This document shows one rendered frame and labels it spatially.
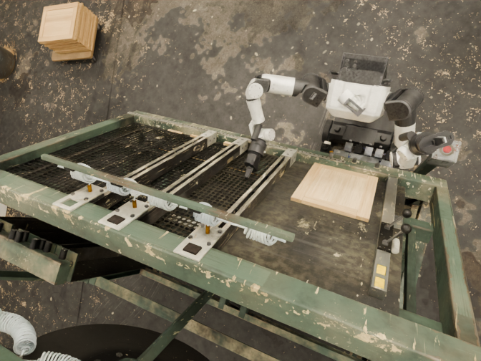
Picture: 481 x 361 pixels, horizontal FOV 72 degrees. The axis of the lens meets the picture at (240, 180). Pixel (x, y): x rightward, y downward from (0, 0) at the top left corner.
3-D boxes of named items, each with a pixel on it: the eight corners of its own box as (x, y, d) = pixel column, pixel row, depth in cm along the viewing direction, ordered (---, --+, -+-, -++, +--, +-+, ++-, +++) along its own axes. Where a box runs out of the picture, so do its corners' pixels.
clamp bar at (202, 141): (218, 142, 227) (220, 107, 216) (74, 233, 131) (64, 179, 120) (206, 139, 231) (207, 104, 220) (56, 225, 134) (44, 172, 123)
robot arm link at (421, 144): (458, 149, 120) (441, 151, 132) (450, 124, 120) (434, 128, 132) (423, 160, 122) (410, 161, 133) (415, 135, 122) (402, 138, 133)
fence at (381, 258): (396, 185, 188) (398, 178, 186) (383, 300, 111) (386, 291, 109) (386, 182, 190) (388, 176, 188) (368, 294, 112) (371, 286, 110)
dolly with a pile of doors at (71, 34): (105, 21, 395) (79, -1, 357) (99, 63, 389) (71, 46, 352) (66, 26, 416) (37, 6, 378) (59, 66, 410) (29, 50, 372)
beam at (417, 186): (440, 196, 192) (447, 180, 187) (441, 205, 182) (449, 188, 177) (137, 123, 269) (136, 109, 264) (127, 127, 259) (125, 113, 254)
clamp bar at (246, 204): (298, 161, 207) (304, 124, 196) (198, 285, 111) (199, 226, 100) (283, 157, 211) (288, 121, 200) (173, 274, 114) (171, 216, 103)
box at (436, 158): (452, 148, 192) (462, 141, 176) (447, 168, 192) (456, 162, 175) (430, 144, 197) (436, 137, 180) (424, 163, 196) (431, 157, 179)
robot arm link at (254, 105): (250, 122, 174) (240, 86, 165) (252, 114, 183) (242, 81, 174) (270, 117, 172) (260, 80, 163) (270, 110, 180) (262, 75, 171)
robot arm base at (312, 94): (298, 91, 178) (303, 71, 170) (322, 94, 178) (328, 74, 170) (298, 105, 167) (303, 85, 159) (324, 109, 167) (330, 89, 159)
